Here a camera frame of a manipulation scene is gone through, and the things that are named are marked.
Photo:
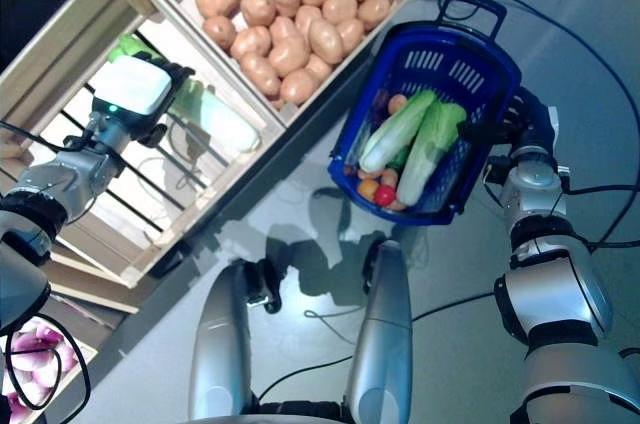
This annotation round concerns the green white napa cabbage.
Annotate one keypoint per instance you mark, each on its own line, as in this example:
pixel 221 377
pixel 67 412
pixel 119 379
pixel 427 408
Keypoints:
pixel 225 121
pixel 395 136
pixel 430 154

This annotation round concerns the purple white turnip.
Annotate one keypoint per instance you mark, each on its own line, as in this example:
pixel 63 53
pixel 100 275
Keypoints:
pixel 45 366
pixel 17 406
pixel 37 336

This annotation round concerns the red tomato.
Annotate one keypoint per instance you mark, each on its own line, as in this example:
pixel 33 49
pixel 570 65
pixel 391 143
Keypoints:
pixel 385 195

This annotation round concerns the dark robot torso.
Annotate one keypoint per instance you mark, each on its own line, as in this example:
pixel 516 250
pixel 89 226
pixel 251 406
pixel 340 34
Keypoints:
pixel 280 414

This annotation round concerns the blue plastic shopping basket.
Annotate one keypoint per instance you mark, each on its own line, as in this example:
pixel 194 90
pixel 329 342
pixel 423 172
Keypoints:
pixel 450 44

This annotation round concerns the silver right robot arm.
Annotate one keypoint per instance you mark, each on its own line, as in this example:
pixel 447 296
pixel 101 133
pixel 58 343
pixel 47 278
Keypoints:
pixel 550 294

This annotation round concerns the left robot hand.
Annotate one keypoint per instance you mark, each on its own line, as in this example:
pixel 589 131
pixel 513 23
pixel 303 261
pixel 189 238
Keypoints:
pixel 132 86

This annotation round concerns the wooden crate with potatoes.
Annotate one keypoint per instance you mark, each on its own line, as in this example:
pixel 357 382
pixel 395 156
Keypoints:
pixel 350 75

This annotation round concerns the light wooden slatted crate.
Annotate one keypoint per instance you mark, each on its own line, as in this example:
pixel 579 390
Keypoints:
pixel 60 19

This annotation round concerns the small orange brown potato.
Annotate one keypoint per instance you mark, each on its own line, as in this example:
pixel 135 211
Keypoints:
pixel 397 104
pixel 387 176

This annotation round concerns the silver left robot leg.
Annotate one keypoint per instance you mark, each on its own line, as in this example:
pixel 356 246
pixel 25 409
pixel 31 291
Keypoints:
pixel 220 344

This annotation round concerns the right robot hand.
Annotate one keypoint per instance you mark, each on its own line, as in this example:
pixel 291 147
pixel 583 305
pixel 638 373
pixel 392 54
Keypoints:
pixel 530 119

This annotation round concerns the green bell pepper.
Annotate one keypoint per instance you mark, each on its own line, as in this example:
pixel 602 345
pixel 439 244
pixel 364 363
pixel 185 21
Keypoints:
pixel 400 156

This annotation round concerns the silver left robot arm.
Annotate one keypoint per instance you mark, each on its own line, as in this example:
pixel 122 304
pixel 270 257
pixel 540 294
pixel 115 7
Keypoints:
pixel 65 174

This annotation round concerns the pile of purple onions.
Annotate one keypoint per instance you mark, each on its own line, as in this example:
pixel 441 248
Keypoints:
pixel 70 379

